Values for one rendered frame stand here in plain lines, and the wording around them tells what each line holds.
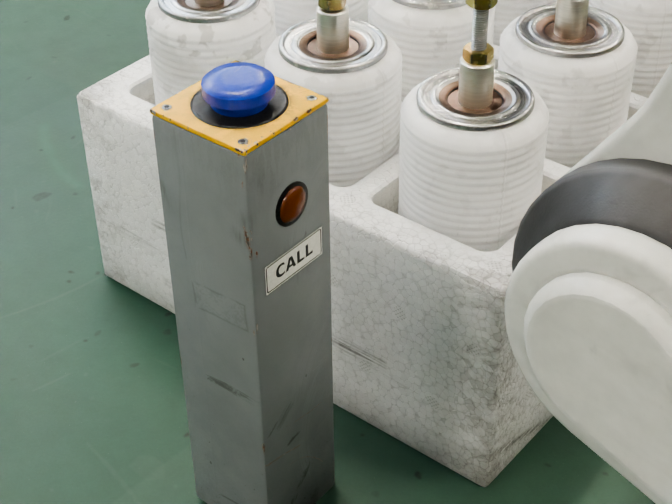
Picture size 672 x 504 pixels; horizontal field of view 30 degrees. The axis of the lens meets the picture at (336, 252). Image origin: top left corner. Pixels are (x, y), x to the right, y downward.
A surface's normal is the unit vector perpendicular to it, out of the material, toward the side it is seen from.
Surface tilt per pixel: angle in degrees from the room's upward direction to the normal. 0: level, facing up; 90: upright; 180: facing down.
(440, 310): 90
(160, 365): 0
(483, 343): 90
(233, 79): 0
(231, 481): 90
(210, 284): 90
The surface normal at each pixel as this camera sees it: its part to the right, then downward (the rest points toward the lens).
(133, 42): -0.01, -0.79
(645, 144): -0.66, 0.46
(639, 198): -0.57, -0.28
